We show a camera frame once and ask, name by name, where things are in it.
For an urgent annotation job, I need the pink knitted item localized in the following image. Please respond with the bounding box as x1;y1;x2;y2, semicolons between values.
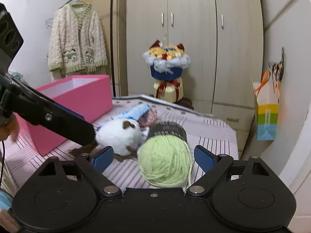
138;107;158;128

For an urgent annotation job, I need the white fluffy plush keychain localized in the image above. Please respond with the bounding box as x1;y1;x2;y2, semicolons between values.
95;119;145;157

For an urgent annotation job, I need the striped table cloth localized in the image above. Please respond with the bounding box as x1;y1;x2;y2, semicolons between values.
4;99;238;191

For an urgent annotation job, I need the green yarn ball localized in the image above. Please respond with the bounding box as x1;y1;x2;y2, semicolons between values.
137;121;193;188

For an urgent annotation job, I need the white wardrobe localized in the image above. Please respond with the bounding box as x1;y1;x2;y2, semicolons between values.
113;0;265;124

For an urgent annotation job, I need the cream knitted cardigan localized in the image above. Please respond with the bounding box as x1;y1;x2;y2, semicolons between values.
48;2;108;82

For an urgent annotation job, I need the black clothes rack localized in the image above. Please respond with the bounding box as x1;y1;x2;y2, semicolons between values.
59;0;116;97

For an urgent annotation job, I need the person's left hand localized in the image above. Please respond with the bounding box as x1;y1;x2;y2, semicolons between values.
0;114;19;142

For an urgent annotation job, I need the pink cardboard box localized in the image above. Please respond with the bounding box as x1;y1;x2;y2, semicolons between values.
17;75;112;156

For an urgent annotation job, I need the colourful paper gift bag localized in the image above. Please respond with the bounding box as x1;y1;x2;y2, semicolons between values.
252;70;280;141

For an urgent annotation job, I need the gold flower bouquet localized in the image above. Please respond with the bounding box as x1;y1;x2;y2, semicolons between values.
142;40;191;103

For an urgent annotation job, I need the blue wet wipes pack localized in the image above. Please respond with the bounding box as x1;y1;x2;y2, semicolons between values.
93;103;152;132

